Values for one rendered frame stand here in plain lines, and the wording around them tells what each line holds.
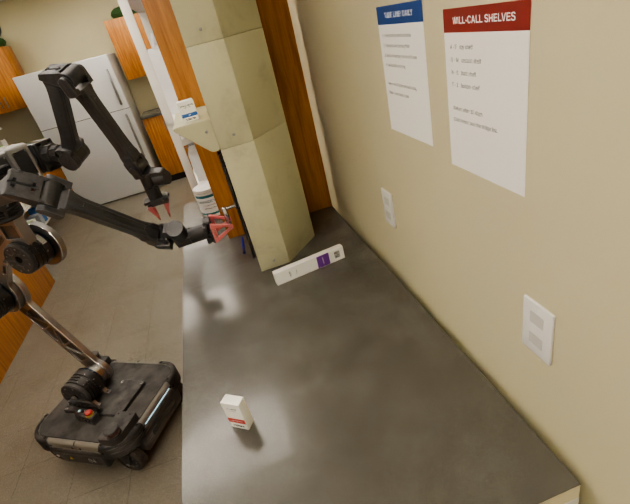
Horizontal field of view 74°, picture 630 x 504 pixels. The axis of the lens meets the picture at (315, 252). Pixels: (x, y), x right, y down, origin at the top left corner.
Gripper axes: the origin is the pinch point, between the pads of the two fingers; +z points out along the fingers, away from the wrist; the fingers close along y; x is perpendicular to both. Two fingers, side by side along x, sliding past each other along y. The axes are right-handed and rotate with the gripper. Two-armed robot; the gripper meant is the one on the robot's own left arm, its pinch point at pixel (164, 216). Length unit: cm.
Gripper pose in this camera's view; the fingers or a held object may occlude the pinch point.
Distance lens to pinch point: 195.2
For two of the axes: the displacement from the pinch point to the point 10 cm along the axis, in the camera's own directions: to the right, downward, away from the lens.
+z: 2.3, 8.4, 4.9
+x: -2.6, -4.3, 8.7
